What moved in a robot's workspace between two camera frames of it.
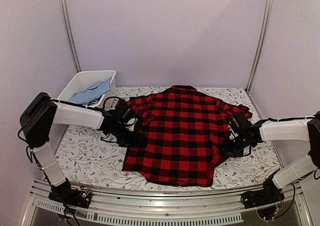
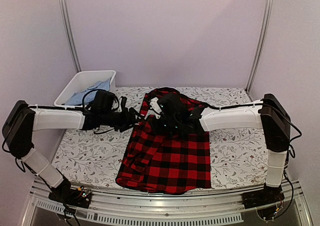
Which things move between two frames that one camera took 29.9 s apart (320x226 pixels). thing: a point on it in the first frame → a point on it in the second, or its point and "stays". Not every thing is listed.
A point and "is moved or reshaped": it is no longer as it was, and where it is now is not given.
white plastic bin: (83, 80) stays
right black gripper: (227, 152) → (156, 128)
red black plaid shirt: (186, 131) is moved or reshaped
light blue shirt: (90, 93) stays
